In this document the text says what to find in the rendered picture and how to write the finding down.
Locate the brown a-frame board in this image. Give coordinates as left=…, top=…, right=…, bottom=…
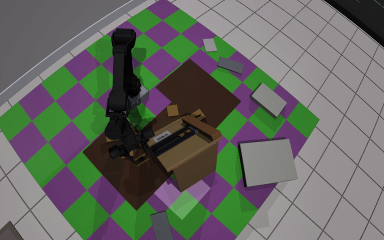
left=147, top=115, right=223, bottom=193

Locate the white flat rectangular card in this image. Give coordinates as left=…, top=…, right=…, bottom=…
left=202, top=38, right=217, bottom=52

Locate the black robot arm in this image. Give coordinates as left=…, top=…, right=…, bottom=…
left=104, top=28, right=142, bottom=152

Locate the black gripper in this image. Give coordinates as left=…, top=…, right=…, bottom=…
left=108, top=125, right=155, bottom=164

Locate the white paper ticket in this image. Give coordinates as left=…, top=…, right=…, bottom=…
left=153, top=131, right=171, bottom=143

